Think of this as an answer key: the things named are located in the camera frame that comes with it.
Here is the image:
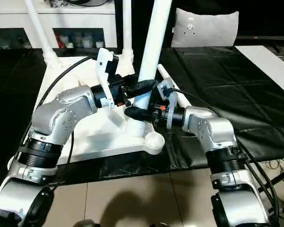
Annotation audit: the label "white plastic table leg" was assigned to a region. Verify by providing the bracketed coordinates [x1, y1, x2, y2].
[24, 0, 60, 68]
[128, 0, 174, 136]
[122, 0, 134, 65]
[156, 63, 193, 108]

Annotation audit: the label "black table mat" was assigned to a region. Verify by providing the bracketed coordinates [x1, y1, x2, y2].
[0, 46, 284, 187]

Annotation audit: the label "white glass-door cabinet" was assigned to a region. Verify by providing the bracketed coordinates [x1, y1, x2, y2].
[0, 0, 117, 50]

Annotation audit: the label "white flat board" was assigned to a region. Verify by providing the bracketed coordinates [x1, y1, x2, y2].
[234, 45, 284, 88]

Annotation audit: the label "dark items on cabinet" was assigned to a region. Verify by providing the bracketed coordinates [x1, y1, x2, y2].
[44, 0, 110, 8]

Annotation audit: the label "thin floor cable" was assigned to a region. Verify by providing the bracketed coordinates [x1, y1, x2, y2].
[264, 157, 284, 172]

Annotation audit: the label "grey cushion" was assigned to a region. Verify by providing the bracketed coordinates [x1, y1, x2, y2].
[170, 8, 240, 48]

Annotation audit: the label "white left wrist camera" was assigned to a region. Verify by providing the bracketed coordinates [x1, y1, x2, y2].
[94, 47, 120, 87]

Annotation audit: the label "white plastic table top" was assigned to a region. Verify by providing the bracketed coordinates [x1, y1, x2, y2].
[7, 56, 166, 172]

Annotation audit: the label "black metal frame leg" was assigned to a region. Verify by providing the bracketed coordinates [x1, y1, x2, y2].
[257, 165, 284, 192]

